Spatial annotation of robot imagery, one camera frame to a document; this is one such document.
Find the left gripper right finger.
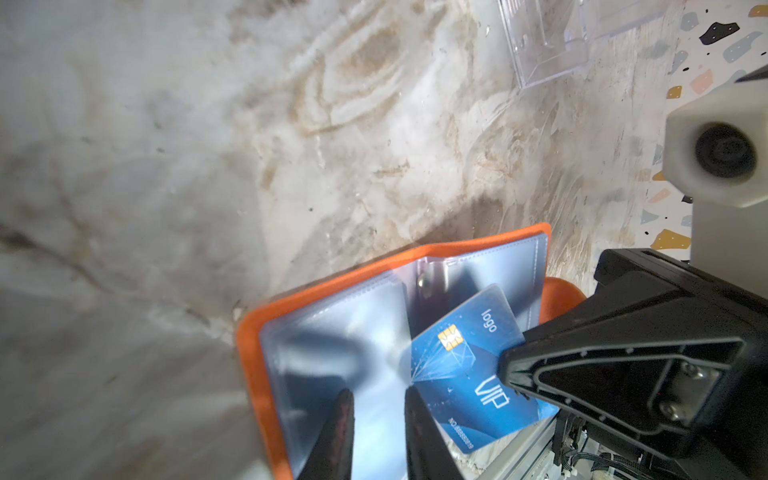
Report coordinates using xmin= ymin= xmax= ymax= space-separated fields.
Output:
xmin=404 ymin=386 xmax=463 ymax=480

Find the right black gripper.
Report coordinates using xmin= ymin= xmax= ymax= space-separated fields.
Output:
xmin=499 ymin=249 xmax=767 ymax=479

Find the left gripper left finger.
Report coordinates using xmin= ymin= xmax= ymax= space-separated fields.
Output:
xmin=297 ymin=389 xmax=355 ymax=480

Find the blue card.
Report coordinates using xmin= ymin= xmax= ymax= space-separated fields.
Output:
xmin=410 ymin=285 xmax=559 ymax=454

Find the orange card holder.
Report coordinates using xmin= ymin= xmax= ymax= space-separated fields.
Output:
xmin=236 ymin=223 xmax=584 ymax=479

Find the clear acrylic card stand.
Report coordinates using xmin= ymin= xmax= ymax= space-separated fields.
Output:
xmin=498 ymin=0 xmax=669 ymax=89

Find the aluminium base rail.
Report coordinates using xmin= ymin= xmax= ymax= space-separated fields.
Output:
xmin=478 ymin=414 xmax=593 ymax=480

